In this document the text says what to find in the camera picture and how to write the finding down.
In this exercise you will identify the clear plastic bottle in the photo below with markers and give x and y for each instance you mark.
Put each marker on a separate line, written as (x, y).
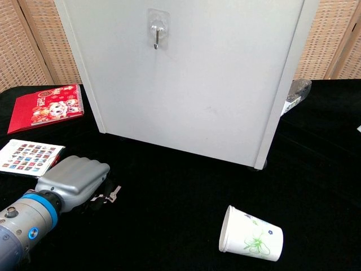
(297, 91)

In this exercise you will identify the white sticker sheet booklet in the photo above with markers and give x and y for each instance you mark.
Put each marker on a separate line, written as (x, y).
(25, 156)

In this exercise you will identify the clear adhesive metal hook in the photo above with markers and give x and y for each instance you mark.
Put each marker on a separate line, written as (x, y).
(157, 28)

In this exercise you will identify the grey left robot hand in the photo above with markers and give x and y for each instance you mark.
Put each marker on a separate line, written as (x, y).
(73, 178)

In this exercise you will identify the wicker folding screen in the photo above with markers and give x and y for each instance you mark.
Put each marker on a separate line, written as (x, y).
(28, 42)
(330, 36)

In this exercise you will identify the white floral paper cup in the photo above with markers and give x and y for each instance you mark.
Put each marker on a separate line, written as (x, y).
(253, 237)

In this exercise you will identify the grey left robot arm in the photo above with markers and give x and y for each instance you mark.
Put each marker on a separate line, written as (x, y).
(25, 223)

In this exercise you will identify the small metal key bunch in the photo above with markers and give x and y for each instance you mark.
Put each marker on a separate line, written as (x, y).
(115, 193)

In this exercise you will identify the red spiral desk calendar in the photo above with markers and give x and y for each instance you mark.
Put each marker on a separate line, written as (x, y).
(42, 108)

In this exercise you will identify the black tablecloth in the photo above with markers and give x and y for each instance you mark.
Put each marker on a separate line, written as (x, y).
(158, 226)

